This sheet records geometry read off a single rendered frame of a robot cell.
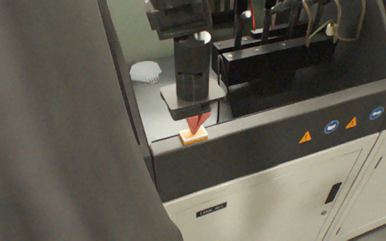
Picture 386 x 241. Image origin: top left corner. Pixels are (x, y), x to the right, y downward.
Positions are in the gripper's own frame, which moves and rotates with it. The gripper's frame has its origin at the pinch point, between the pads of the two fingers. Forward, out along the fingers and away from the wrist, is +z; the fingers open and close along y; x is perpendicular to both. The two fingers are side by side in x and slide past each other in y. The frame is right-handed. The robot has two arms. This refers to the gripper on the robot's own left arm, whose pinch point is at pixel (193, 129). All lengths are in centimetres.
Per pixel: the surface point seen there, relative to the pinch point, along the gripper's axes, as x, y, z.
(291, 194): 2.3, -29.2, 34.2
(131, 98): -6.6, 9.7, -5.8
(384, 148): 2, -60, 28
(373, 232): 2, -90, 98
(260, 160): 2.1, -15.9, 13.8
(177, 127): -16.1, -2.1, 14.1
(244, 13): -21.6, -21.8, -11.0
